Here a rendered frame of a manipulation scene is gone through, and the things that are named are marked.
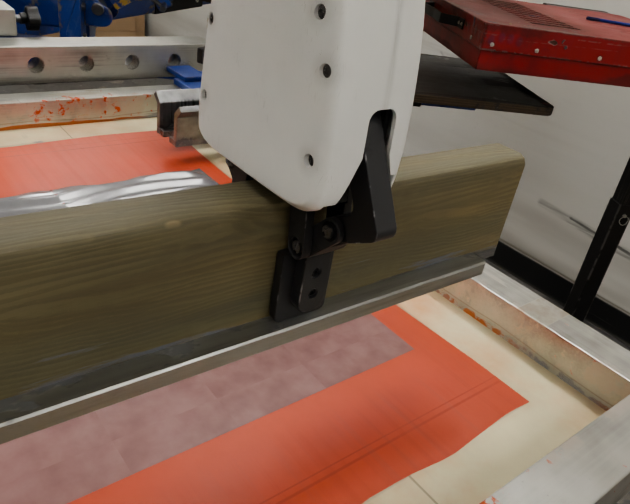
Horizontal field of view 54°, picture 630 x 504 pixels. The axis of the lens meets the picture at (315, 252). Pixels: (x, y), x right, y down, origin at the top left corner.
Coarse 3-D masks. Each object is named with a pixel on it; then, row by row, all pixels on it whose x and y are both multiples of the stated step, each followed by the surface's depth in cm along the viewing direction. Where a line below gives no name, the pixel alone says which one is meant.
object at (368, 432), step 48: (48, 144) 76; (96, 144) 78; (144, 144) 80; (336, 336) 51; (384, 336) 52; (432, 336) 53; (240, 384) 44; (288, 384) 45; (336, 384) 46; (384, 384) 47; (432, 384) 47; (480, 384) 48; (288, 432) 41; (336, 432) 42; (384, 432) 42; (432, 432) 43; (480, 432) 44; (288, 480) 38; (336, 480) 38; (384, 480) 39
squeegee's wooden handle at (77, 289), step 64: (192, 192) 27; (256, 192) 28; (448, 192) 36; (512, 192) 40; (0, 256) 21; (64, 256) 22; (128, 256) 24; (192, 256) 26; (256, 256) 28; (384, 256) 35; (448, 256) 39; (0, 320) 22; (64, 320) 24; (128, 320) 25; (192, 320) 28; (0, 384) 23
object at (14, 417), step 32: (384, 288) 35; (416, 288) 36; (256, 320) 30; (288, 320) 31; (320, 320) 32; (160, 352) 27; (192, 352) 28; (224, 352) 28; (256, 352) 30; (64, 384) 25; (96, 384) 25; (128, 384) 25; (160, 384) 27; (0, 416) 23; (32, 416) 23; (64, 416) 24
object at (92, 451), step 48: (0, 192) 64; (192, 384) 44; (48, 432) 38; (96, 432) 39; (144, 432) 39; (192, 432) 40; (240, 432) 40; (0, 480) 35; (48, 480) 35; (96, 480) 36; (144, 480) 36; (192, 480) 37; (240, 480) 37
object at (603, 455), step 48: (0, 96) 78; (48, 96) 80; (96, 96) 83; (144, 96) 87; (480, 288) 55; (528, 336) 52; (576, 336) 50; (576, 384) 49; (624, 384) 46; (624, 432) 41; (528, 480) 36; (576, 480) 36; (624, 480) 38
